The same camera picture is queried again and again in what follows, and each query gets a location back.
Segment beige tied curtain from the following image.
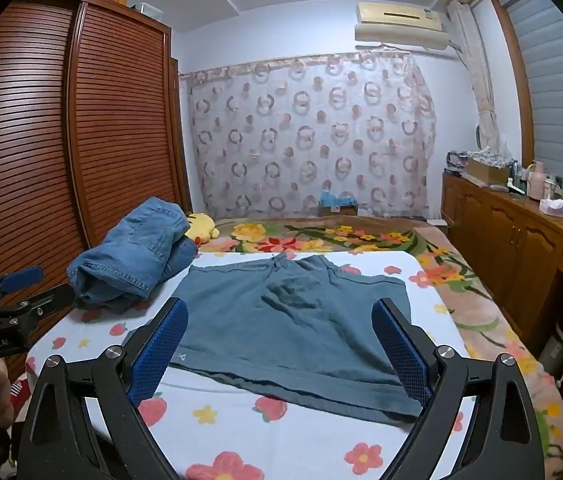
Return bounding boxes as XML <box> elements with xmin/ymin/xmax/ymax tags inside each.
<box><xmin>449</xmin><ymin>0</ymin><xmax>501</xmax><ymax>153</ymax></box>

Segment wooden sideboard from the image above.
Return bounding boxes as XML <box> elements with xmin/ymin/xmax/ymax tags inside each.
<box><xmin>441</xmin><ymin>170</ymin><xmax>563</xmax><ymax>361</ymax></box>

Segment clear storage box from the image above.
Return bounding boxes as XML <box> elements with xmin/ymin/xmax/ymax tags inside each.
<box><xmin>134</xmin><ymin>2</ymin><xmax>162</xmax><ymax>23</ymax></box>

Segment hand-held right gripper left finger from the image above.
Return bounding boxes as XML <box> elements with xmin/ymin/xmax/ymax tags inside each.
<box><xmin>14</xmin><ymin>296</ymin><xmax>197</xmax><ymax>480</ymax></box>

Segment blue box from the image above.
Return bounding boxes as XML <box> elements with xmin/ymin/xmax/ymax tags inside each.
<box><xmin>319</xmin><ymin>190</ymin><xmax>359</xmax><ymax>218</ymax></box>

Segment red patterned cloth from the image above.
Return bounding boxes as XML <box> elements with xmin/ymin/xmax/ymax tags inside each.
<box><xmin>9</xmin><ymin>377</ymin><xmax>32</xmax><ymax>466</ymax></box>

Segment yellow plush toy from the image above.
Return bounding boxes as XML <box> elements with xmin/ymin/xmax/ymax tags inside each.
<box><xmin>184</xmin><ymin>212</ymin><xmax>221</xmax><ymax>247</ymax></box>

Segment pink thermos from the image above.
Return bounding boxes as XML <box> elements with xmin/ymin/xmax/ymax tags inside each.
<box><xmin>526</xmin><ymin>161</ymin><xmax>548</xmax><ymax>199</ymax></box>

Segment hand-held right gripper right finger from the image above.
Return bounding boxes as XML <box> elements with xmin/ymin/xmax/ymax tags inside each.
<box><xmin>370</xmin><ymin>297</ymin><xmax>547</xmax><ymax>480</ymax></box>

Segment teal pants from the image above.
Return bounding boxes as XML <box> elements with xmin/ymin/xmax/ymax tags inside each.
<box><xmin>169</xmin><ymin>254</ymin><xmax>425</xmax><ymax>426</ymax></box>

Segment circle print sheer curtain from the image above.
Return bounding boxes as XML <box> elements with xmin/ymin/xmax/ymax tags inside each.
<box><xmin>186</xmin><ymin>52</ymin><xmax>437</xmax><ymax>221</ymax></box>

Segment wall air conditioner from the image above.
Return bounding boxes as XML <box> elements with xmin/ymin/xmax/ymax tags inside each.
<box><xmin>354</xmin><ymin>1</ymin><xmax>449</xmax><ymax>52</ymax></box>

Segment blue denim jeans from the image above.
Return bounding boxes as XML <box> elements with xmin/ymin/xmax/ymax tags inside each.
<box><xmin>66</xmin><ymin>197</ymin><xmax>200</xmax><ymax>315</ymax></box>

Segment wooden slatted wardrobe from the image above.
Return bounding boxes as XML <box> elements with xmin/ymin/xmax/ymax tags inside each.
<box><xmin>0</xmin><ymin>0</ymin><xmax>193</xmax><ymax>361</ymax></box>

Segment grey trash bin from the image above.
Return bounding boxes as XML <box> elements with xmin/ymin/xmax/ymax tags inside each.
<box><xmin>539</xmin><ymin>320</ymin><xmax>563</xmax><ymax>378</ymax></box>

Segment white strawberry print mat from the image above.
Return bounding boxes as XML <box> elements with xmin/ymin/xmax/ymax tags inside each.
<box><xmin>24</xmin><ymin>250</ymin><xmax>467</xmax><ymax>480</ymax></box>

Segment cardboard box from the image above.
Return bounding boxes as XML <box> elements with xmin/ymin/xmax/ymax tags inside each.
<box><xmin>466</xmin><ymin>150</ymin><xmax>512</xmax><ymax>186</ymax></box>

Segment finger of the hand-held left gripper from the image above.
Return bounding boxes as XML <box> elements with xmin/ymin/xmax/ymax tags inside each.
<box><xmin>0</xmin><ymin>266</ymin><xmax>45</xmax><ymax>296</ymax></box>
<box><xmin>12</xmin><ymin>282</ymin><xmax>78</xmax><ymax>317</ymax></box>

